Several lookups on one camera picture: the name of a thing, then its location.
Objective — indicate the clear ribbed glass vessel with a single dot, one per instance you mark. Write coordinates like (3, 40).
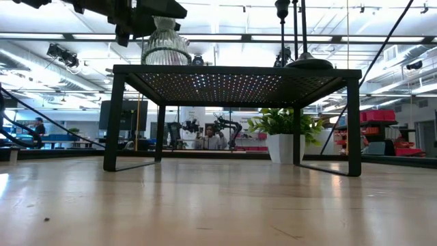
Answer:
(165, 51)

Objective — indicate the black round lamp base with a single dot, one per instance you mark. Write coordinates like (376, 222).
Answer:
(309, 64)

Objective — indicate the background black robot arm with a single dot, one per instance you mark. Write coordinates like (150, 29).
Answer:
(235, 128)
(191, 126)

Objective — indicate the black perforated metal shelf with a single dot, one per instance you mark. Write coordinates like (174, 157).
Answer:
(222, 71)

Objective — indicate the black ceiling spotlight cluster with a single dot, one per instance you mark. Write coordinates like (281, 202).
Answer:
(63, 54)

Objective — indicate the white column with cameras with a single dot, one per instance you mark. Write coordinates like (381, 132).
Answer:
(191, 112)

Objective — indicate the black monitor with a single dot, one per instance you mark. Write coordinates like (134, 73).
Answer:
(134, 114)

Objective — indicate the person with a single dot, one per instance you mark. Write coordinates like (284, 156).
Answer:
(211, 140)
(223, 140)
(40, 128)

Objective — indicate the blue storage bins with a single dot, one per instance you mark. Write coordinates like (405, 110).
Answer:
(61, 137)

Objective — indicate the green plant in white pot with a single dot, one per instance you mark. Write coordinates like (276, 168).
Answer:
(278, 150)

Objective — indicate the bin storage rack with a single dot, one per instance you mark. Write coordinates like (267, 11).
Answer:
(375, 115)

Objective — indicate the grey blue screen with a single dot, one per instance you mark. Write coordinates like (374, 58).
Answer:
(376, 148)

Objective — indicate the red plastic bin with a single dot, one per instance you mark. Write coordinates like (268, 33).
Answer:
(408, 152)

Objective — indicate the black aluminium table frame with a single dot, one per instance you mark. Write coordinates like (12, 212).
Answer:
(205, 154)

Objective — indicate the red wall bins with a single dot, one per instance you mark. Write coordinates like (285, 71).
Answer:
(262, 136)

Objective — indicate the black ceiling camera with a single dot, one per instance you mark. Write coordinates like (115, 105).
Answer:
(414, 65)

